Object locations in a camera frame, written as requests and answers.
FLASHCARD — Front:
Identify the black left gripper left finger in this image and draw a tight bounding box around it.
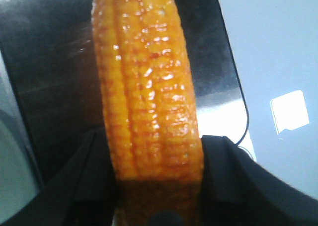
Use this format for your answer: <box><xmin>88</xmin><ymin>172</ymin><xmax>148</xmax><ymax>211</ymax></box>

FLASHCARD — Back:
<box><xmin>2</xmin><ymin>130</ymin><xmax>117</xmax><ymax>226</ymax></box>

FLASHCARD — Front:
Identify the electronic kitchen scale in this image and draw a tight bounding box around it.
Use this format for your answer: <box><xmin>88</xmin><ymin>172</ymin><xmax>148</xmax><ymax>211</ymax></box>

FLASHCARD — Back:
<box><xmin>0</xmin><ymin>0</ymin><xmax>249</xmax><ymax>183</ymax></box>

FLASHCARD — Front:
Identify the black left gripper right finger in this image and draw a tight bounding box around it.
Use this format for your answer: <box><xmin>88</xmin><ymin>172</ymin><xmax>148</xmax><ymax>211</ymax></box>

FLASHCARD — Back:
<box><xmin>201</xmin><ymin>136</ymin><xmax>318</xmax><ymax>226</ymax></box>

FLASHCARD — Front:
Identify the orange corn cob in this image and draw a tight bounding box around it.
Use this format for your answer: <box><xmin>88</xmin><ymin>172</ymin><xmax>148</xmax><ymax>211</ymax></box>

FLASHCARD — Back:
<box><xmin>91</xmin><ymin>0</ymin><xmax>204</xmax><ymax>226</ymax></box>

